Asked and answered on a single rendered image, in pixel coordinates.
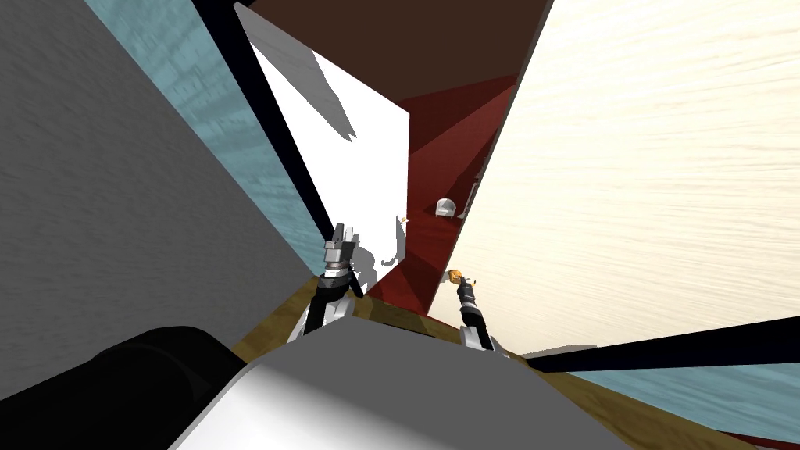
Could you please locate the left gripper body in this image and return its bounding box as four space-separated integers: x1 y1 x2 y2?
323 239 359 269

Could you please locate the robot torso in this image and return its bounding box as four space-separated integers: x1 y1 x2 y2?
167 315 634 450

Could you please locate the cream door leaf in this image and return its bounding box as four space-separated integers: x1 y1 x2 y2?
427 0 800 357

